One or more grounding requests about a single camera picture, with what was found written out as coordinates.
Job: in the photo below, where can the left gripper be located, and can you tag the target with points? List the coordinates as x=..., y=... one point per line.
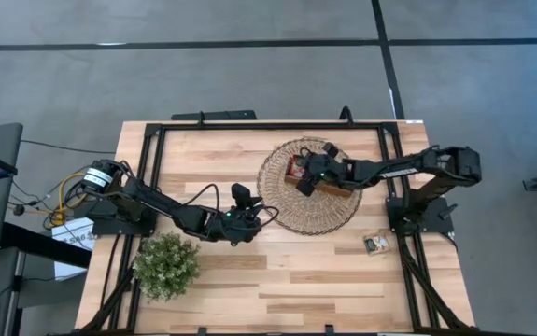
x=240, y=221

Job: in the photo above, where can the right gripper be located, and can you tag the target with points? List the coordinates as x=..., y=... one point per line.
x=333, y=172

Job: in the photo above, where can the red strawberry tea packet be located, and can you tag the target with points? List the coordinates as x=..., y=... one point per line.
x=296, y=168

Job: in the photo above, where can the wooden three-compartment tray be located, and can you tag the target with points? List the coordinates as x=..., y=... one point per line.
x=335, y=190

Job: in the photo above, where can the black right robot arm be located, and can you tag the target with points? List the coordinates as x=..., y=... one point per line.
x=375, y=170

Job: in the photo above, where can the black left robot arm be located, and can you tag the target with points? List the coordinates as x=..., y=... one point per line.
x=156, y=205

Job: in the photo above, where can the round woven straw placemat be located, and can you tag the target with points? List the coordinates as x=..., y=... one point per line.
x=305, y=214

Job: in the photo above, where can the black arched hook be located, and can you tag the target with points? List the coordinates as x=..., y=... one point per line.
x=342, y=115

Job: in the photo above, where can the artificial green bushy plant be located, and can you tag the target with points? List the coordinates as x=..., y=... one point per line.
x=165, y=266

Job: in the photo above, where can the black power strip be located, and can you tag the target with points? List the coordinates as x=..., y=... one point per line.
x=212, y=115

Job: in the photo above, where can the white labelled box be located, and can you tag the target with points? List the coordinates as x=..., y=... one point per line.
x=69, y=231

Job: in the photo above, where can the black desk beam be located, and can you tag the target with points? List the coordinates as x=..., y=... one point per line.
x=39, y=242

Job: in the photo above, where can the black power plug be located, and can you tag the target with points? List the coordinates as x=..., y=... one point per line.
x=18, y=210

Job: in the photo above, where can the black aluminium table frame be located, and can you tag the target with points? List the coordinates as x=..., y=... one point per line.
x=272, y=126

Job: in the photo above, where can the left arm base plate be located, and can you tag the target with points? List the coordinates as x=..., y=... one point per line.
x=109, y=226

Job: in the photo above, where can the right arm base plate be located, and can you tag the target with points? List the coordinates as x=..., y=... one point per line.
x=443, y=228

